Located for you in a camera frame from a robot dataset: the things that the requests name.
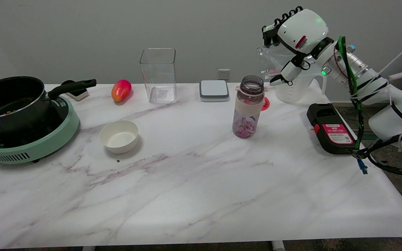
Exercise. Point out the small clear measuring cup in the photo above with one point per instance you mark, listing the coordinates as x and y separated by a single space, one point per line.
272 61

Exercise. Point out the clear water bottle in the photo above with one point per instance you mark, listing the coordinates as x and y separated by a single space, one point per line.
248 104

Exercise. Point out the black device with red label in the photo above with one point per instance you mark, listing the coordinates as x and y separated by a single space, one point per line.
333 134

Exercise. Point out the small black white object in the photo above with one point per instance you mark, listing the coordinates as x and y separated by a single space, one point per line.
77 94

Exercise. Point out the green induction cooker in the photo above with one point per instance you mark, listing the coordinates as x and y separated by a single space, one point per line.
44 143

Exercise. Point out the clear square tall container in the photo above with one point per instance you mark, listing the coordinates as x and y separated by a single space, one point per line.
159 76

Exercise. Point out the red orange mango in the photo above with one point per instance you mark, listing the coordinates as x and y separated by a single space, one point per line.
121 90

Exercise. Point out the pink white candy pieces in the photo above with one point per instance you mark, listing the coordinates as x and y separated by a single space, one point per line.
244 128

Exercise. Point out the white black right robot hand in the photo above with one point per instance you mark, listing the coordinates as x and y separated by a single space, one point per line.
304 31

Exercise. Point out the large clear measuring jug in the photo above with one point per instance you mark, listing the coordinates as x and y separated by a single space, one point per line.
297 90

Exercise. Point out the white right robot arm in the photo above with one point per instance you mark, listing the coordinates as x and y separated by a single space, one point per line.
389 104

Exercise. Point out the white wall outlet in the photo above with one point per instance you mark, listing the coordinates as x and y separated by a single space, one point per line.
223 74

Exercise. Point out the white grey kitchen scale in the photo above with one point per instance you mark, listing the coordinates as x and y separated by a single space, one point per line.
214 90

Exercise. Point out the white bowl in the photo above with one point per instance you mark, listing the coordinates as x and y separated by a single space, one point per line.
119 137

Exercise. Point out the red bottle lid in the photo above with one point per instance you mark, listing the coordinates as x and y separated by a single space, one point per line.
266 104

